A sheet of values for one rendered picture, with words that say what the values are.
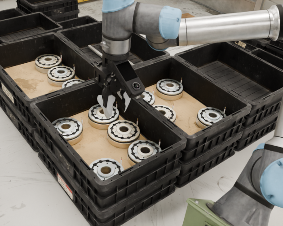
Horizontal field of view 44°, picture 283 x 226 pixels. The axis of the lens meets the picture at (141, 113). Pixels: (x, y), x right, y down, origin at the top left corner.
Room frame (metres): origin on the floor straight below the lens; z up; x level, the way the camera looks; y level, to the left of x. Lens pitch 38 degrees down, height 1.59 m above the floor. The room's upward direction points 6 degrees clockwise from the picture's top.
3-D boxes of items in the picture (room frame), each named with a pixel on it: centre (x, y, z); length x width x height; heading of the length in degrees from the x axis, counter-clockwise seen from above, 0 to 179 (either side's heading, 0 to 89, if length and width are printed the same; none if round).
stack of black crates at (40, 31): (2.05, 0.80, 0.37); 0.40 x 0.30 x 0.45; 136
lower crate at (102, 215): (0.79, 0.10, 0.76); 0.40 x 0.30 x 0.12; 42
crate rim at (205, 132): (0.99, -0.12, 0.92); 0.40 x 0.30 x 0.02; 42
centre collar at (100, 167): (0.66, 0.08, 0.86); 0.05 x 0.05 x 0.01
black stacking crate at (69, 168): (0.79, 0.10, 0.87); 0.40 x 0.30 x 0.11; 42
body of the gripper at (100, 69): (0.83, 0.09, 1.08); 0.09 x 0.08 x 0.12; 43
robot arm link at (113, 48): (0.83, 0.09, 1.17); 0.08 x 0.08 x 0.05
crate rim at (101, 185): (0.79, 0.10, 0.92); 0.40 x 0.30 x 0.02; 42
